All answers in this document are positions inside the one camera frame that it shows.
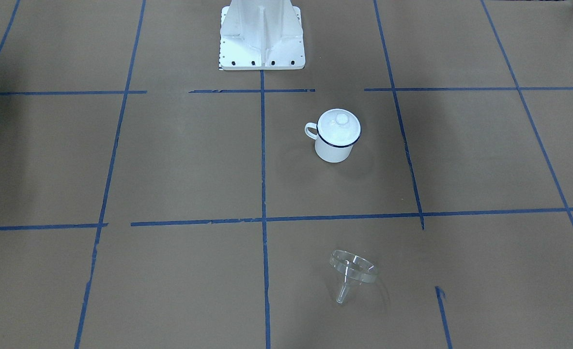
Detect white cup lid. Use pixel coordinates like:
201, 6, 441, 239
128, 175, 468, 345
317, 109, 362, 148

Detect white enamel cup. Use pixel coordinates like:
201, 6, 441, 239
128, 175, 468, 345
304, 109, 362, 163

